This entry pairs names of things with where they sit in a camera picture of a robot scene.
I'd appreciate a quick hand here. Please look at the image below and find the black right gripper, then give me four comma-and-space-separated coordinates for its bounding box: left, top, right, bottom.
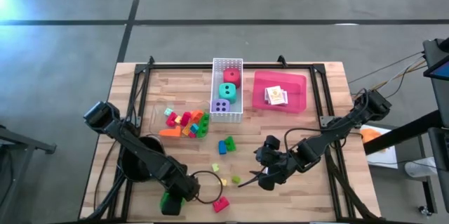
238, 135, 303, 192

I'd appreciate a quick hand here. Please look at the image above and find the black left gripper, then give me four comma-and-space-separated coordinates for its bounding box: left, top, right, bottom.
161, 167, 201, 216

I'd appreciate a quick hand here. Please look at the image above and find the green foam die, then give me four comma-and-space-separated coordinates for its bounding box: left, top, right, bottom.
159, 190, 186, 214

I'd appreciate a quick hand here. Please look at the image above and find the long orange toy block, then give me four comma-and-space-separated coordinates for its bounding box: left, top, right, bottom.
159, 126, 182, 138

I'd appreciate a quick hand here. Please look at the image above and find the long green toy block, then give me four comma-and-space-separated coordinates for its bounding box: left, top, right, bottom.
196, 112, 210, 139

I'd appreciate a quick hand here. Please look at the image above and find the orange-backed card deck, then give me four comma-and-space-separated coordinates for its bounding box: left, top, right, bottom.
266, 86, 286, 105

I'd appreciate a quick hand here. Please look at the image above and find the purple foam die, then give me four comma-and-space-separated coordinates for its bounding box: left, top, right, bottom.
210, 98, 231, 114

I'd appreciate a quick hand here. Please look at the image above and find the clear plastic bin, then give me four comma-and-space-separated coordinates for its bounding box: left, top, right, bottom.
149, 100, 211, 139

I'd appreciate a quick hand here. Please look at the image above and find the teal foam die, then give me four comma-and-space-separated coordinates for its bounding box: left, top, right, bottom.
218, 82, 237, 105

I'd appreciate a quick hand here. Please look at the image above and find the red foam die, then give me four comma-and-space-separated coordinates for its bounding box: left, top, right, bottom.
223, 68, 241, 88

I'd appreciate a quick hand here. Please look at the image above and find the black round pot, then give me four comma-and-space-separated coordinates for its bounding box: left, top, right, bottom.
117, 136, 166, 183

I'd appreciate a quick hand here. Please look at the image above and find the pink translucent tray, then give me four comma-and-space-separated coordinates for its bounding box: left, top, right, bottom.
251, 70, 307, 114

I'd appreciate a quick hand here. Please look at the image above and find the orange object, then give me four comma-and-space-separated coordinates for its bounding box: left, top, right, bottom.
360, 128, 382, 144

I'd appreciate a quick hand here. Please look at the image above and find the white perforated bin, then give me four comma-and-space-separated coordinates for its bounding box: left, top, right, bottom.
211, 58, 244, 124

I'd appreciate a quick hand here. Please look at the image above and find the white paper sheet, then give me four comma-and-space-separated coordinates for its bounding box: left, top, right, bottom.
359, 124, 399, 169

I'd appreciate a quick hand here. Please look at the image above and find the black slanted beam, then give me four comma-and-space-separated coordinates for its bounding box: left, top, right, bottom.
363, 110, 443, 156

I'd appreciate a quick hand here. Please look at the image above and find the black equipment tower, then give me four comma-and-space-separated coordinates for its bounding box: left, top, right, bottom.
422, 37, 449, 129

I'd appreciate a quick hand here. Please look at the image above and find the blue screen laptop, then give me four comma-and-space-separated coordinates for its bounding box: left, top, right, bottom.
423, 60, 449, 81

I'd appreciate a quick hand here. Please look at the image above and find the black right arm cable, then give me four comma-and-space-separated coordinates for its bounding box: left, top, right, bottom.
283, 88, 369, 154

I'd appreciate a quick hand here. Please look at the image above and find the black side table frame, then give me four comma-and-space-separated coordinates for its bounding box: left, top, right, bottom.
0, 124, 57, 218

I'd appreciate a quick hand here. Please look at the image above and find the thin black floor cable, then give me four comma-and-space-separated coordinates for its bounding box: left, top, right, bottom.
348, 51, 426, 86

